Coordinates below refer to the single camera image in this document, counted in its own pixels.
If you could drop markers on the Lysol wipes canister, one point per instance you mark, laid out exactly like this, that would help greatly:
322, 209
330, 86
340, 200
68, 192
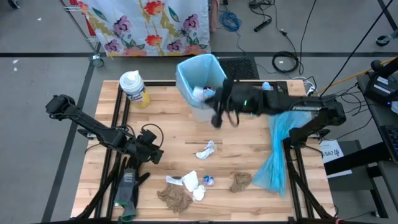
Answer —
136, 93

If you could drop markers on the blue trash bag liner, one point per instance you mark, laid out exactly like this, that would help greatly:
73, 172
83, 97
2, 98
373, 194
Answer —
199, 71

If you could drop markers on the white paper sheet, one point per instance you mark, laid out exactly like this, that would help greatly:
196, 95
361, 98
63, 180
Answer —
190, 181

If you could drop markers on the white paper strip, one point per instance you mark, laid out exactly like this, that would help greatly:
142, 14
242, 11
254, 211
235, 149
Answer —
172, 181

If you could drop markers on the black desktop device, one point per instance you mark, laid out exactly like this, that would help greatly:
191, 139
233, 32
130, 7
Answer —
381, 88

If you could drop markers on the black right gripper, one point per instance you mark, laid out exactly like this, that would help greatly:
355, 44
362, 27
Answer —
245, 101

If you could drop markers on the black floor mat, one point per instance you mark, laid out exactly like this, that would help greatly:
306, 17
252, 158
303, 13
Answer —
242, 68

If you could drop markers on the black side table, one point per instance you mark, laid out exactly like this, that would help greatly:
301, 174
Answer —
354, 158

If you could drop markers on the black chair base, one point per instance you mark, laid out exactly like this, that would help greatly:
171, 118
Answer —
384, 40

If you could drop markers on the black power strip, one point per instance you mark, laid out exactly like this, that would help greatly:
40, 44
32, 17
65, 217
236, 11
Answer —
262, 25

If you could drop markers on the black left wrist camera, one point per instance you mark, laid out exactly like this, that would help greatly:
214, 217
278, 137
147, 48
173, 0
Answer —
148, 137

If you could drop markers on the blue pink plastic wrapper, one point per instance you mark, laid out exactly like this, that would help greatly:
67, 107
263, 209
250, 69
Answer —
208, 180

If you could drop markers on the white tissue ball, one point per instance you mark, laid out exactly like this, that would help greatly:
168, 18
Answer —
199, 193

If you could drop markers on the white power strip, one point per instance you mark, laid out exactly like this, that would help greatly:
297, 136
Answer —
310, 90

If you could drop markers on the white bottle with blue cap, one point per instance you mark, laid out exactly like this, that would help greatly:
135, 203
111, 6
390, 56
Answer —
266, 86

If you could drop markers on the grey black work glove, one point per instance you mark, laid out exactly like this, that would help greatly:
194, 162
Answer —
128, 214
127, 183

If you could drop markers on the floral print curtain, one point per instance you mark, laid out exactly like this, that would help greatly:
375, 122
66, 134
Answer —
149, 28

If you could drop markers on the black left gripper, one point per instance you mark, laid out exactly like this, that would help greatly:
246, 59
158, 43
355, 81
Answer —
146, 150

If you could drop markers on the large brown paper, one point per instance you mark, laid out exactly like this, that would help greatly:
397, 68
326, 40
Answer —
174, 197

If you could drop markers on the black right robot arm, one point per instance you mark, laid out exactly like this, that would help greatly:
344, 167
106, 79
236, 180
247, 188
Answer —
280, 102

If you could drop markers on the black keyboard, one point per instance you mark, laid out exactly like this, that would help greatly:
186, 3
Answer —
391, 140

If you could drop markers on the yellow rod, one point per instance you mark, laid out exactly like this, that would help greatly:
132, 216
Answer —
357, 74

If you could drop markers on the white plastic trash bin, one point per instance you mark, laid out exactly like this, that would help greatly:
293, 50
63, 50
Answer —
202, 113

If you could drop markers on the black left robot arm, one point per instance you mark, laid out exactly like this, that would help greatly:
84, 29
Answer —
90, 124

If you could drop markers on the pinkish hanging cloth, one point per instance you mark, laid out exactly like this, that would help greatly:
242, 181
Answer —
214, 15

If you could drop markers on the white paper sign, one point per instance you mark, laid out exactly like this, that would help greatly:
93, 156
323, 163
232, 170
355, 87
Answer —
334, 149

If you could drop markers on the black caster wheel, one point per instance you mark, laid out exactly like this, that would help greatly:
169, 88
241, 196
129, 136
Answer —
14, 3

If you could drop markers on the black aluminium table frame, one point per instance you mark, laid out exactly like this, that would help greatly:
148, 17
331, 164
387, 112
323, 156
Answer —
117, 105

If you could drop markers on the loose blue trash bag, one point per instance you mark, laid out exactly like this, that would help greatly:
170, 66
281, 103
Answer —
273, 168

